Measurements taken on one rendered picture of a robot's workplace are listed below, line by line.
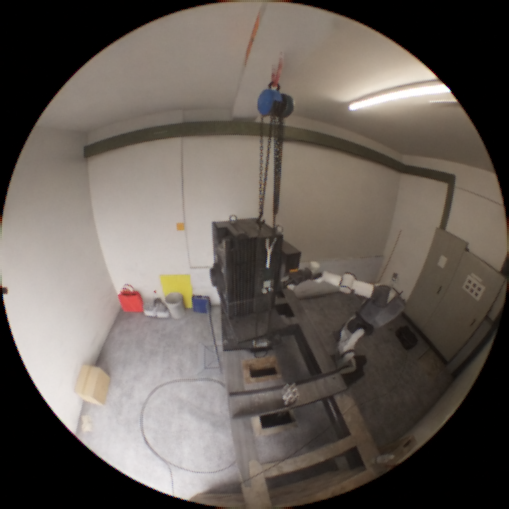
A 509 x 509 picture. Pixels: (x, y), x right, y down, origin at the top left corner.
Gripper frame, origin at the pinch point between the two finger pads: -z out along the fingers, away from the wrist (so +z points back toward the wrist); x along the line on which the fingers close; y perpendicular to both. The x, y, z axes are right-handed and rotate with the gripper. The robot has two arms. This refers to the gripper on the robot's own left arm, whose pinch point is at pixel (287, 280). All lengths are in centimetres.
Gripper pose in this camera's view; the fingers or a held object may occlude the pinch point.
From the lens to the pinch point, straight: 114.2
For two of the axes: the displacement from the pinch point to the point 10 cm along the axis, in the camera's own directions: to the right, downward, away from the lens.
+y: 0.0, 9.0, 4.3
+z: 8.8, -2.0, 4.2
